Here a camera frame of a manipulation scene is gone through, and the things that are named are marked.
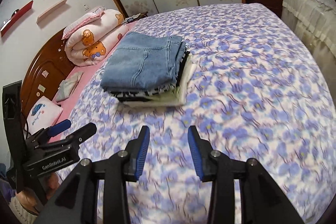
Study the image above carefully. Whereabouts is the light green folded garment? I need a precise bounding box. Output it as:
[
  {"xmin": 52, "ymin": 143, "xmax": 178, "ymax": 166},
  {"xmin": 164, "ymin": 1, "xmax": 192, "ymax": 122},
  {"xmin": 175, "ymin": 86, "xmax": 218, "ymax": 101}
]
[{"xmin": 151, "ymin": 87, "xmax": 184, "ymax": 106}]

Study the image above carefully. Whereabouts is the white printed pillow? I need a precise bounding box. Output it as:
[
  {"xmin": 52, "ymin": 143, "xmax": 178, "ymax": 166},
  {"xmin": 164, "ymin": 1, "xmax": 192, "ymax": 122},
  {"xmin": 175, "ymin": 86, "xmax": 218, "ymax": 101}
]
[{"xmin": 27, "ymin": 96, "xmax": 63, "ymax": 135}]

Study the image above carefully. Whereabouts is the brown wooden headboard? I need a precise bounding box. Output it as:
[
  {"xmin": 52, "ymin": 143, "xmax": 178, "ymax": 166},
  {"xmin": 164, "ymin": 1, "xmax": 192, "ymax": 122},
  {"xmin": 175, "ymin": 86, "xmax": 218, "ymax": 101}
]
[{"xmin": 21, "ymin": 30, "xmax": 75, "ymax": 117}]

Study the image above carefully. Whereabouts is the red wall shelf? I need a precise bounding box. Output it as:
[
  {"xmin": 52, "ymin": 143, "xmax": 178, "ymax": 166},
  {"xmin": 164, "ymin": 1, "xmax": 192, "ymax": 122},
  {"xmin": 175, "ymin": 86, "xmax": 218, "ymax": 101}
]
[{"xmin": 1, "ymin": 1, "xmax": 34, "ymax": 37}]

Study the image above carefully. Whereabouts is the pink bear print quilt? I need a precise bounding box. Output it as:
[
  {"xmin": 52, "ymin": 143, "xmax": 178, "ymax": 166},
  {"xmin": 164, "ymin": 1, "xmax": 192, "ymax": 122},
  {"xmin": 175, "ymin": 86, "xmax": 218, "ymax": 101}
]
[{"xmin": 62, "ymin": 6, "xmax": 129, "ymax": 67}]

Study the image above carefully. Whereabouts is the cream folded garment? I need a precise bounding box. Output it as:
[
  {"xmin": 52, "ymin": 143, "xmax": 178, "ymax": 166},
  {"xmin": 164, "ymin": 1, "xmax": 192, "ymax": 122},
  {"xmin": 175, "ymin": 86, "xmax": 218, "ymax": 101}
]
[{"xmin": 122, "ymin": 56, "xmax": 197, "ymax": 107}]

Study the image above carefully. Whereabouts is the black white patterned folded garment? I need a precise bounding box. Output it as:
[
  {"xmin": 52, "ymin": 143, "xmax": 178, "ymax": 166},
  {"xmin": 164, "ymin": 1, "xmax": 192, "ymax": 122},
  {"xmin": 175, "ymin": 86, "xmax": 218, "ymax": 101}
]
[{"xmin": 101, "ymin": 37, "xmax": 189, "ymax": 97}]

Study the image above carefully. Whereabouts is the blue denim jacket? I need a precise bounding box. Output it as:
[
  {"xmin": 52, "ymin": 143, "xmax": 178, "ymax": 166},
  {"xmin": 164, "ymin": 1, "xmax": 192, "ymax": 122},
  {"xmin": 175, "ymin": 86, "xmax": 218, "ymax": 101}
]
[{"xmin": 100, "ymin": 32, "xmax": 186, "ymax": 92}]

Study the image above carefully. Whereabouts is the purple cat print blanket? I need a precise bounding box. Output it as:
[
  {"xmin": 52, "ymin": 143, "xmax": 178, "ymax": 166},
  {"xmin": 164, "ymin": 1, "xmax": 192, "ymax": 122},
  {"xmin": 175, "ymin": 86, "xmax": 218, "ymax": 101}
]
[{"xmin": 70, "ymin": 4, "xmax": 335, "ymax": 223}]

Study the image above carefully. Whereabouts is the person left hand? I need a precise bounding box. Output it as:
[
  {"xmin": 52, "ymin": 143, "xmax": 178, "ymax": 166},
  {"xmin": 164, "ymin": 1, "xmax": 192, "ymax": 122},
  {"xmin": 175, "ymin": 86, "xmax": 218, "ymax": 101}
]
[{"xmin": 15, "ymin": 172, "xmax": 60, "ymax": 215}]

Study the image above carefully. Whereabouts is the pink wall shelf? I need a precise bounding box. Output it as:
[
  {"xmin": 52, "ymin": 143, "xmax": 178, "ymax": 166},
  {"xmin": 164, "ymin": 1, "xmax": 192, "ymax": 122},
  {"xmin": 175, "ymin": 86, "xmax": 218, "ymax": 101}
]
[{"xmin": 36, "ymin": 0, "xmax": 68, "ymax": 24}]

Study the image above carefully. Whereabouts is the grey small cloth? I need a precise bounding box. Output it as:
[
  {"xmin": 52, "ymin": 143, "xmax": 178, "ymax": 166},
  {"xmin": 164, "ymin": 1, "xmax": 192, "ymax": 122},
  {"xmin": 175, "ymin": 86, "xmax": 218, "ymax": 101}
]
[{"xmin": 55, "ymin": 72, "xmax": 84, "ymax": 102}]

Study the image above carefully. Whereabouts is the pink bed sheet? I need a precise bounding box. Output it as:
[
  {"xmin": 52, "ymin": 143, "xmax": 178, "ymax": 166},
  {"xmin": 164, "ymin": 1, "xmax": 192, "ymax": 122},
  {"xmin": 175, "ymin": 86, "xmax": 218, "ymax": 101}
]
[{"xmin": 48, "ymin": 21, "xmax": 138, "ymax": 143}]

